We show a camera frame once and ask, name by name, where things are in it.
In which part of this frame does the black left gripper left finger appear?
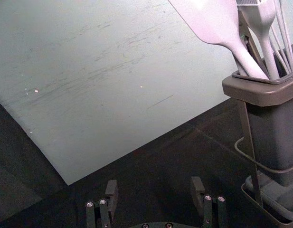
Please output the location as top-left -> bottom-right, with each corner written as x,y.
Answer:
85,180 -> 119,228

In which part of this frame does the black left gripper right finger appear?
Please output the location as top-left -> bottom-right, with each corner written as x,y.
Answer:
190,176 -> 228,228

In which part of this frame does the black table cloth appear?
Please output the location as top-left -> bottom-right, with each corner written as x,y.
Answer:
0,96 -> 293,228

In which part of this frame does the grey plastic utensil holder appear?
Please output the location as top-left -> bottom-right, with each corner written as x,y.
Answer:
221,42 -> 293,187

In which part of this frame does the white plastic spatula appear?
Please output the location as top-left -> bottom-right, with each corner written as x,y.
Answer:
167,0 -> 268,79

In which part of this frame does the white whisk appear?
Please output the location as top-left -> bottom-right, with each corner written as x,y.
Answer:
271,0 -> 293,75

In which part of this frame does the white basting brush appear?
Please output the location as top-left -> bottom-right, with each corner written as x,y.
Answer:
236,0 -> 280,80

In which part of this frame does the plain pale wall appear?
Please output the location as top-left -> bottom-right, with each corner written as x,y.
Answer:
0,0 -> 293,186

